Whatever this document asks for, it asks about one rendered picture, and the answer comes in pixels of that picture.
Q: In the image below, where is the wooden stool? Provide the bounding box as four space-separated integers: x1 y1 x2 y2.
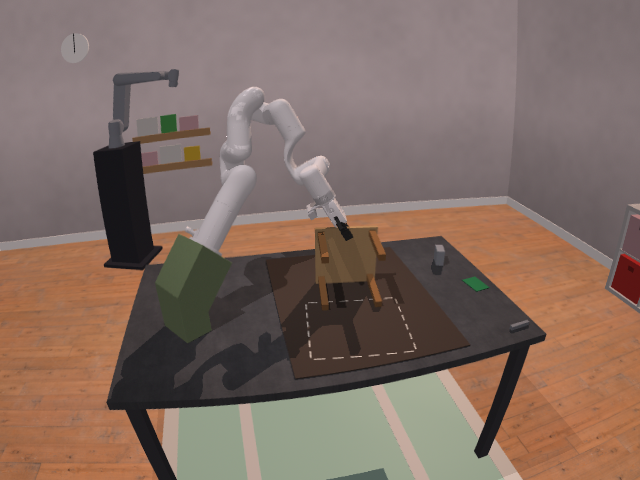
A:
315 226 386 310

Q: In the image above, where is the brown floor mat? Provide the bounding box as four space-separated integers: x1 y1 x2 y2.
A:
266 247 470 379

